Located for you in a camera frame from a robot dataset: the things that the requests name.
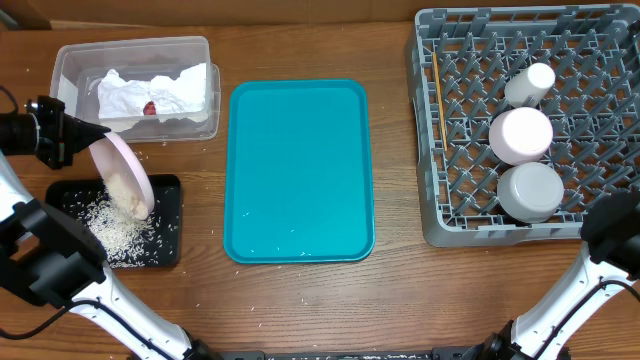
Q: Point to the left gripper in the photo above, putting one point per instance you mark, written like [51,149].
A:
[70,135]

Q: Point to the large white plate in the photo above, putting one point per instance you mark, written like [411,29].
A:
[124,177]

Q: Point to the red snack wrapper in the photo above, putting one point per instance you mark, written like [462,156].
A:
[149,109]

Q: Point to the white napkin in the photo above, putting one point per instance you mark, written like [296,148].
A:
[121,101]

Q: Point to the wooden chopstick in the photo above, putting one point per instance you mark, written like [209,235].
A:
[442,122]

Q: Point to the white cup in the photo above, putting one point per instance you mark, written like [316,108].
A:
[530,86]

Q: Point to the grey bowl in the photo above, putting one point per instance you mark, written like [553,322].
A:
[531,192]

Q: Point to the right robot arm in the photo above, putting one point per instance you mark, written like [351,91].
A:
[607,263]

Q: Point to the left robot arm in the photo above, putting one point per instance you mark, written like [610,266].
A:
[48,258]

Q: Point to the clear plastic waste bin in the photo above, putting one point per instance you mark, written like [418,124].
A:
[79,69]

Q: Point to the pile of rice waste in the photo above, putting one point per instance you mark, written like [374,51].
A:
[120,225]

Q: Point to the grey dishwasher rack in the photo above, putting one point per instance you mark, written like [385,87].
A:
[593,108]

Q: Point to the black plastic tray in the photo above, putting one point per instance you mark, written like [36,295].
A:
[167,225]

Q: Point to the teal serving tray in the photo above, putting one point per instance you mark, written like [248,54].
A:
[299,182]

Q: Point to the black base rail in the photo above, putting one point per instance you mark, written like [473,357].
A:
[443,353]

